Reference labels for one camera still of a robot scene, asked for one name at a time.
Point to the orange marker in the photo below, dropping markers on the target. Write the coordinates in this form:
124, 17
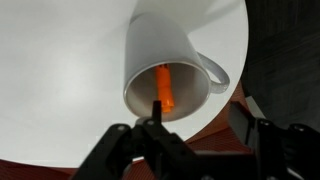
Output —
164, 88

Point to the orange patterned sofa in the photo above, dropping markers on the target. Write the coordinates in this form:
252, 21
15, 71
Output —
216, 140

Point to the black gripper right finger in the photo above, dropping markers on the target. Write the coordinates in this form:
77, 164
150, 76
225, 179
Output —
276, 150

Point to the round white pedestal table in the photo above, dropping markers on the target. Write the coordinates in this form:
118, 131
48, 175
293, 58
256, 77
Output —
66, 83

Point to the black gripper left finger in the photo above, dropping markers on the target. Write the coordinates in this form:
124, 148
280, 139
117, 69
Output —
156, 146

